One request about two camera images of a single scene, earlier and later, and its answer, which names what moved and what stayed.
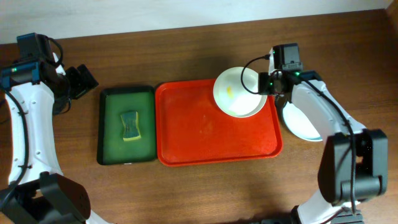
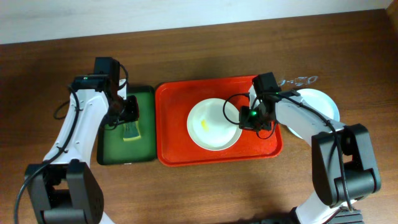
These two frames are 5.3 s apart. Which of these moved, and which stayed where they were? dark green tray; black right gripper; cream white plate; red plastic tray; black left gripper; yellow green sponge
Moved: cream white plate; black right gripper; black left gripper
Stayed: yellow green sponge; red plastic tray; dark green tray
